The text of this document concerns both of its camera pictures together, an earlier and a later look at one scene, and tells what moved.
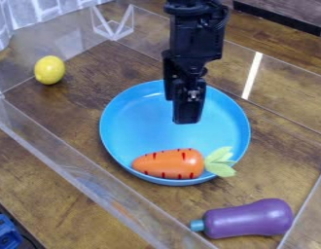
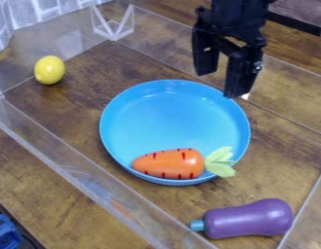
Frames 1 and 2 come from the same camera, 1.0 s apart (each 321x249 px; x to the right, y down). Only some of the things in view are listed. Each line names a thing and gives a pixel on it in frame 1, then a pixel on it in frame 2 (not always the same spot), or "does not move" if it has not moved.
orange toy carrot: [184, 163] does not move
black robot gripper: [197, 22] → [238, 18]
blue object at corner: [6, 236] does not move
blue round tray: [136, 126] does not move
